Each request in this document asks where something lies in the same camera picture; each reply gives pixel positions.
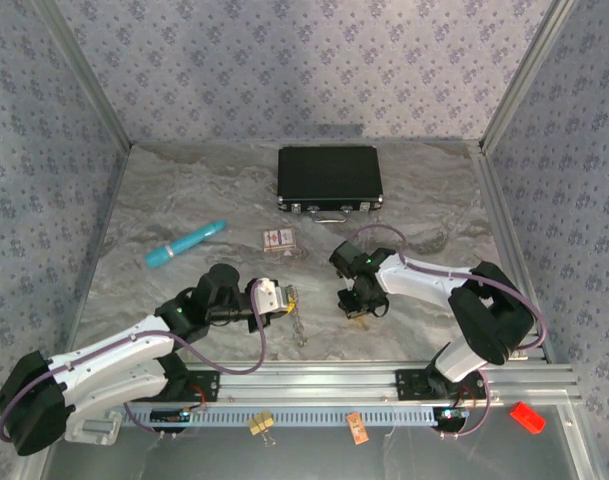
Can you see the brass key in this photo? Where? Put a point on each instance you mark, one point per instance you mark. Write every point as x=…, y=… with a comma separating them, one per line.
x=360, y=324

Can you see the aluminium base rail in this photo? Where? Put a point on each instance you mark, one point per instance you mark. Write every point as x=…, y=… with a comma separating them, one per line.
x=309, y=382

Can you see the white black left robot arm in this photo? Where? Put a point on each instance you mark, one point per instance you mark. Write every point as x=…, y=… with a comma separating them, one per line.
x=109, y=360

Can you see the circuit board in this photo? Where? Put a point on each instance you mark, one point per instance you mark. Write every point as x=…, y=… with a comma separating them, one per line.
x=169, y=416
x=451, y=415

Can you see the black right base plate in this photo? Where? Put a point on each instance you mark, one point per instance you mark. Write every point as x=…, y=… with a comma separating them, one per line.
x=409, y=382

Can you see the right circuit board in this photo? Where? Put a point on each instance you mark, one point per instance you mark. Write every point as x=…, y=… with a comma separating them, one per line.
x=451, y=415

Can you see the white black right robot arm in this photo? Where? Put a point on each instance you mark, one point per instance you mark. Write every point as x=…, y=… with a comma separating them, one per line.
x=424, y=287

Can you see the gold binder clip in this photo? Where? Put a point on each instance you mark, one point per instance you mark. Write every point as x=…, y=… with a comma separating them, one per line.
x=266, y=419
x=255, y=426

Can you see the small card box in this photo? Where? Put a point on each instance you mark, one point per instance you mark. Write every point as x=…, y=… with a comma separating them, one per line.
x=280, y=239

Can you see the aluminium frame post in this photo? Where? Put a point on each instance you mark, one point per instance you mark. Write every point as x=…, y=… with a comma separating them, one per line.
x=524, y=75
x=86, y=75

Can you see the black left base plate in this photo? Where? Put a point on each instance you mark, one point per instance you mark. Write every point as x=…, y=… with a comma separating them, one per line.
x=206, y=385

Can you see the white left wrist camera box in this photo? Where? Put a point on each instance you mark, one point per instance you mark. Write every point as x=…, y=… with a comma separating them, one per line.
x=271, y=297

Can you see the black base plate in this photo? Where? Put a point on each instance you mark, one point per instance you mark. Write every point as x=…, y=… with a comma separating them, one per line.
x=206, y=385
x=409, y=382

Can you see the red plastic block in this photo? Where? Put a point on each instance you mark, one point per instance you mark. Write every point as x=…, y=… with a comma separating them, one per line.
x=526, y=417

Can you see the left circuit board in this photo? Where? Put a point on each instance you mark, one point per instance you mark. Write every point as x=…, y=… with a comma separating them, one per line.
x=169, y=416

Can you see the teal plastic tube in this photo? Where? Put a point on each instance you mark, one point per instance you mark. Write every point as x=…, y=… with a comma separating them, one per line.
x=184, y=245

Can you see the orange paper tag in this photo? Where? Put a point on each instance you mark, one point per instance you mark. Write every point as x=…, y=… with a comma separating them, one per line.
x=357, y=427

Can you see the aluminium side rail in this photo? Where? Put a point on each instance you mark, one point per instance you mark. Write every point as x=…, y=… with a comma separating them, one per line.
x=506, y=240
x=96, y=240

